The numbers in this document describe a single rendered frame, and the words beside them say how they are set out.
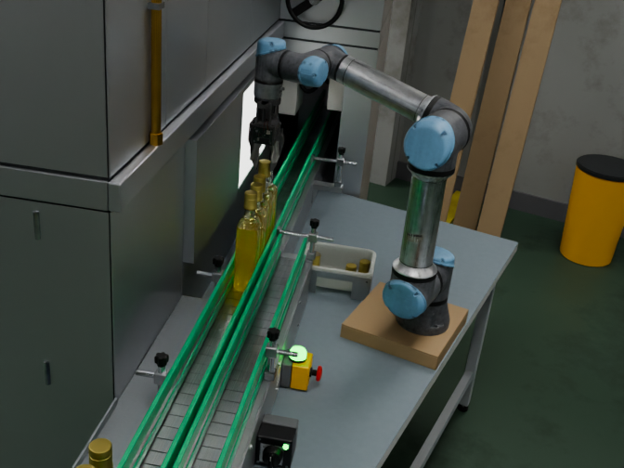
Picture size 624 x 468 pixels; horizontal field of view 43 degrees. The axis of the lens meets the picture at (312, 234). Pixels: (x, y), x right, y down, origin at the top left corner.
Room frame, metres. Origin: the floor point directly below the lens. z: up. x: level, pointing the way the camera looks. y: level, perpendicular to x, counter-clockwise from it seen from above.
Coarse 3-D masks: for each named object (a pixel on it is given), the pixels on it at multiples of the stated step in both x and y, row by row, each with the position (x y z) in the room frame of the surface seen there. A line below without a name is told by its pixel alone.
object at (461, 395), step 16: (480, 320) 2.57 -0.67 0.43; (480, 336) 2.57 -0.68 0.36; (480, 352) 2.59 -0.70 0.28; (464, 384) 2.48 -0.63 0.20; (448, 400) 2.37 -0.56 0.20; (464, 400) 2.57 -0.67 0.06; (448, 416) 2.28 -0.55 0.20; (432, 432) 2.18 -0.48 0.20; (432, 448) 2.12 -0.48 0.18; (416, 464) 2.01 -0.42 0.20
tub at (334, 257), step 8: (320, 248) 2.27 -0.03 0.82; (328, 248) 2.27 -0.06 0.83; (336, 248) 2.27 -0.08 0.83; (344, 248) 2.26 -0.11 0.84; (352, 248) 2.26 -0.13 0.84; (360, 248) 2.27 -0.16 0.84; (320, 256) 2.27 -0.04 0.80; (328, 256) 2.27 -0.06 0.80; (336, 256) 2.26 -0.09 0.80; (344, 256) 2.26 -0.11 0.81; (352, 256) 2.26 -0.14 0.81; (360, 256) 2.26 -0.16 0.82; (368, 256) 2.25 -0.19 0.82; (320, 264) 2.27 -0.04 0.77; (328, 264) 2.26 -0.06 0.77; (336, 264) 2.26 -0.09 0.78; (344, 264) 2.26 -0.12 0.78; (336, 272) 2.10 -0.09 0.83; (344, 272) 2.10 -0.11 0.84; (352, 272) 2.10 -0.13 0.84; (368, 272) 2.11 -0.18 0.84
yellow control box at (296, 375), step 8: (288, 360) 1.64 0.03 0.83; (288, 368) 1.62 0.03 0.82; (296, 368) 1.62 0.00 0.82; (304, 368) 1.62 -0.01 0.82; (312, 368) 1.65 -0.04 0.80; (280, 376) 1.62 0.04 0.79; (288, 376) 1.62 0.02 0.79; (296, 376) 1.62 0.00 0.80; (304, 376) 1.62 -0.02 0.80; (280, 384) 1.62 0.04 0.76; (288, 384) 1.62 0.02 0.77; (296, 384) 1.62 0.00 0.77; (304, 384) 1.62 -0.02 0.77
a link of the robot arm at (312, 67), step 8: (280, 56) 2.00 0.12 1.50; (288, 56) 1.99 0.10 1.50; (296, 56) 1.99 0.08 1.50; (304, 56) 1.99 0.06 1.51; (312, 56) 1.98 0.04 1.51; (320, 56) 2.03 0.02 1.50; (280, 64) 1.99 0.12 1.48; (288, 64) 1.98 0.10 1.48; (296, 64) 1.97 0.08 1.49; (304, 64) 1.96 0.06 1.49; (312, 64) 1.95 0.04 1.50; (320, 64) 1.96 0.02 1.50; (328, 64) 2.04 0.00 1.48; (280, 72) 1.99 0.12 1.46; (288, 72) 1.97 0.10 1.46; (296, 72) 1.96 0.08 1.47; (304, 72) 1.95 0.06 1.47; (312, 72) 1.94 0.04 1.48; (320, 72) 1.96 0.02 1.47; (288, 80) 1.99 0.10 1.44; (296, 80) 1.97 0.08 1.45; (304, 80) 1.96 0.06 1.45; (312, 80) 1.95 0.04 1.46; (320, 80) 1.97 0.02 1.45
